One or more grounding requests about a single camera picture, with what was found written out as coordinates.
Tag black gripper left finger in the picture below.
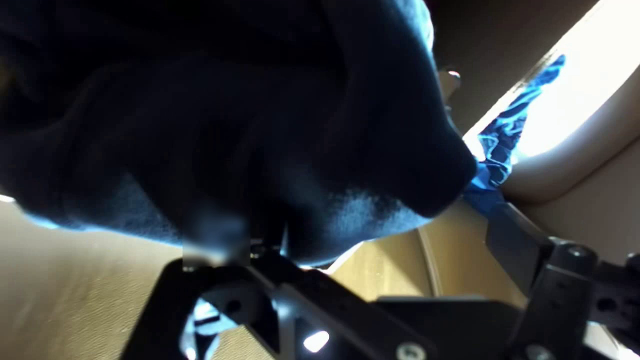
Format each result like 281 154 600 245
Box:
117 240 428 360

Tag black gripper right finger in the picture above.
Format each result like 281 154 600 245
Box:
484 198 640 360

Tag dark navy jumper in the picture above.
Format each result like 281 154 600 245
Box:
0 0 480 269

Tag bright blue cloth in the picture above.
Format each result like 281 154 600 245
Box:
459 52 568 216

